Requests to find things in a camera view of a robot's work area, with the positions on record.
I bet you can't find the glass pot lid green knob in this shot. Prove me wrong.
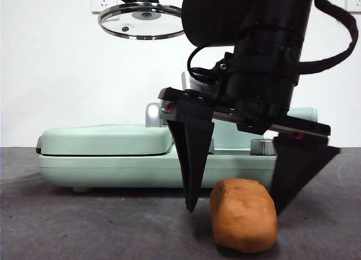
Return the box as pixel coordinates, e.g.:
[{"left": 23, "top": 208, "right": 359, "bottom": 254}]
[{"left": 98, "top": 0, "right": 187, "bottom": 41}]

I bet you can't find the brown potato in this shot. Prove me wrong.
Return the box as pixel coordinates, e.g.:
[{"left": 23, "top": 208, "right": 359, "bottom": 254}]
[{"left": 209, "top": 178, "right": 279, "bottom": 254}]

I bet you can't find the mint green breakfast machine base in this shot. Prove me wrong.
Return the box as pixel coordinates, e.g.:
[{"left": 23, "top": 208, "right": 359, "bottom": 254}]
[{"left": 38, "top": 147, "right": 279, "bottom": 193}]

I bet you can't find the mint green hinged grill cover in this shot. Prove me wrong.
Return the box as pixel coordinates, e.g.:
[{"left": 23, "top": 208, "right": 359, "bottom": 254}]
[{"left": 35, "top": 124, "right": 175, "bottom": 156}]

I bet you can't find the pale grey right wrist camera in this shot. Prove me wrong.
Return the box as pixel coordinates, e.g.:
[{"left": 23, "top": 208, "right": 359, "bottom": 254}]
[{"left": 181, "top": 70, "right": 223, "bottom": 99}]

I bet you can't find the chrome grill cover handle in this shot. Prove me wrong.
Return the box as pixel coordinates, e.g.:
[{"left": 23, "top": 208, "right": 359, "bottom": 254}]
[{"left": 144, "top": 102, "right": 164, "bottom": 128}]

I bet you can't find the thin black cable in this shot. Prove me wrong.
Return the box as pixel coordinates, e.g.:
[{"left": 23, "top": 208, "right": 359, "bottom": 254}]
[{"left": 187, "top": 46, "right": 226, "bottom": 86}]

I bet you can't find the thick black sleeved cable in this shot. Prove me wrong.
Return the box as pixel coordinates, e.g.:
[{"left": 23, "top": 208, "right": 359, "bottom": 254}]
[{"left": 298, "top": 0, "right": 356, "bottom": 74}]

